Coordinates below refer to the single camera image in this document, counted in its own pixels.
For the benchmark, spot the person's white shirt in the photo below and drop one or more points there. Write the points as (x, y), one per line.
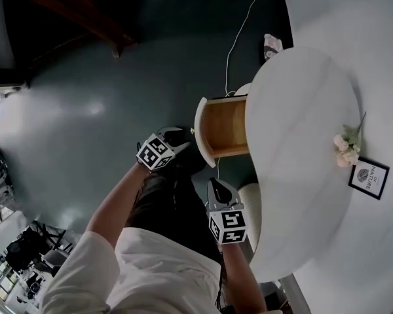
(150, 273)

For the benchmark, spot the grey shell chair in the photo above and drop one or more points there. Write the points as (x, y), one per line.
(54, 260)

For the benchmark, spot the pink artificial flowers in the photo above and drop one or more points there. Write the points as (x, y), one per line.
(344, 152)

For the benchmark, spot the pink printed cloth bag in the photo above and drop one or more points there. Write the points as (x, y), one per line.
(272, 46)

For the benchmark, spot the person's right forearm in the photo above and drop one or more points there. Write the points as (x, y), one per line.
(242, 273)

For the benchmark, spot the large white drawer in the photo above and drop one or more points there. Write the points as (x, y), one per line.
(226, 126)

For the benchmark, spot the black hanging clothes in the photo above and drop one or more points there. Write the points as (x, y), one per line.
(26, 250)

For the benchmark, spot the wooden staircase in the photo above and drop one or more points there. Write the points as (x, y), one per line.
(85, 21)

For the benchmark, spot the black framed picture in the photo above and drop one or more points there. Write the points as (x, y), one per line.
(370, 178)

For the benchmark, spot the person's left forearm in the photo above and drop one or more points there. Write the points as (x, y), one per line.
(118, 201)

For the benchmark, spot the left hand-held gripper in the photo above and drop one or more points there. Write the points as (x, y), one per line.
(154, 152)

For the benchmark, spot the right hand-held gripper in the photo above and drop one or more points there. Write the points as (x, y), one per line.
(229, 224)

